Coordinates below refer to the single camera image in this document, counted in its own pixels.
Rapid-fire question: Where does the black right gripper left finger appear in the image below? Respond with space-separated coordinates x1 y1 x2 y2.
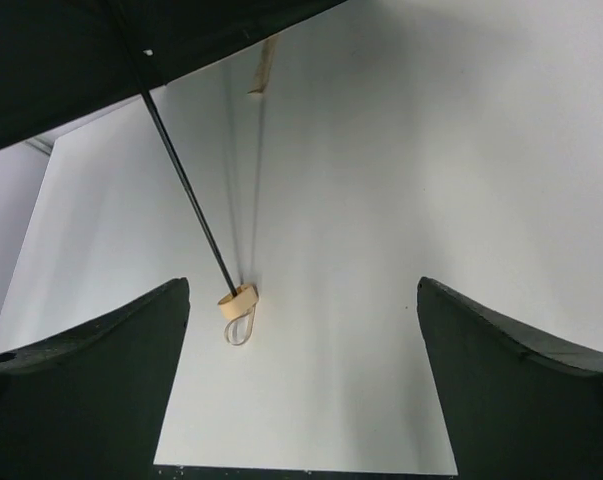
0 278 189 479

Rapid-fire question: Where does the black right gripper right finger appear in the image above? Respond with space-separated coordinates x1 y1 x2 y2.
417 277 603 479

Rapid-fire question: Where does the beige and black folding umbrella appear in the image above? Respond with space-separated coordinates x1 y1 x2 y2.
0 1 326 351

